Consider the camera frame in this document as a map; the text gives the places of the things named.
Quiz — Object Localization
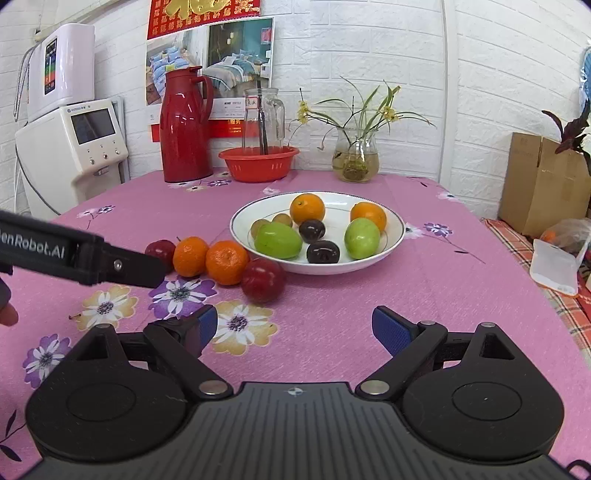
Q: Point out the glass vase with plant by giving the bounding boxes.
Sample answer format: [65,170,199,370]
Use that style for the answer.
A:
[290,80,434,183]

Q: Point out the dark plum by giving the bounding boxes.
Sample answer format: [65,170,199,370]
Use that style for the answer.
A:
[298,219,325,244]
[307,240,341,264]

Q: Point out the green apple front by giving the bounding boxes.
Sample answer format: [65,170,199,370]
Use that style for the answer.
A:
[254,222,303,260]

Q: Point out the white plastic bag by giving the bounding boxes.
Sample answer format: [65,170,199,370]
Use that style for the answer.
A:
[529,218,590,297]

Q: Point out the small brown kiwi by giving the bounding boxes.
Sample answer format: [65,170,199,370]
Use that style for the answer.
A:
[273,213,294,228]

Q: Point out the red thermos jug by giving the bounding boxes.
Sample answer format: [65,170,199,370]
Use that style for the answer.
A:
[159,66,213,183]

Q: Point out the green apple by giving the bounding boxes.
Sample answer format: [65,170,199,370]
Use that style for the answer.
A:
[344,218,381,260]
[254,222,303,260]

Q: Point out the blue paper fans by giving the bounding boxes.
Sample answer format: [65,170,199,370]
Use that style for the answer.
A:
[579,47,591,111]

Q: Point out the plaid cloth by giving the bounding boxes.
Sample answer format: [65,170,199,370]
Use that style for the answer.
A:
[481,219,590,366]

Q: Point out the dark purple plant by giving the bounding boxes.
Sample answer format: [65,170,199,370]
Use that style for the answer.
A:
[542,99,591,173]

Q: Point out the glass pitcher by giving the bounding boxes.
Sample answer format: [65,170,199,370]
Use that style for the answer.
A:
[242,88,286,155]

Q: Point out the white water purifier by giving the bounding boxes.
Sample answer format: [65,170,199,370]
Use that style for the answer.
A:
[27,23,95,122]

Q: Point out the white water dispenser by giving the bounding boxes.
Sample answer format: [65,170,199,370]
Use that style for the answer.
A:
[15,97,130,220]

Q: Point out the cardboard box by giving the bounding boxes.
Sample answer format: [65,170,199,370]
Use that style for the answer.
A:
[498,133,590,238]

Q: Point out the red plastic basket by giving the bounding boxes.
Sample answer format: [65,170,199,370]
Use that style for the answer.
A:
[218,146,300,183]

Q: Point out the left hand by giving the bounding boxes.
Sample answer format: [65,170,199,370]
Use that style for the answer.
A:
[0,280,18,327]

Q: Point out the wall calendar poster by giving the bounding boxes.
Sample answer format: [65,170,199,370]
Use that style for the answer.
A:
[145,1,274,142]

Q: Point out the white plate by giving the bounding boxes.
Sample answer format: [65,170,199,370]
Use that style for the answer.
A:
[229,191,405,276]

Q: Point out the red plum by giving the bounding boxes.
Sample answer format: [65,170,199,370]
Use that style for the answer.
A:
[144,240,176,274]
[240,258,287,304]

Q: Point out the orange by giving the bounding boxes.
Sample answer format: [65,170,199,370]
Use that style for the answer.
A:
[290,193,325,225]
[173,236,209,278]
[205,240,250,286]
[349,202,388,232]

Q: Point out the pink floral tablecloth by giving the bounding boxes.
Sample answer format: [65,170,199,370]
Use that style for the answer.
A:
[0,168,591,480]

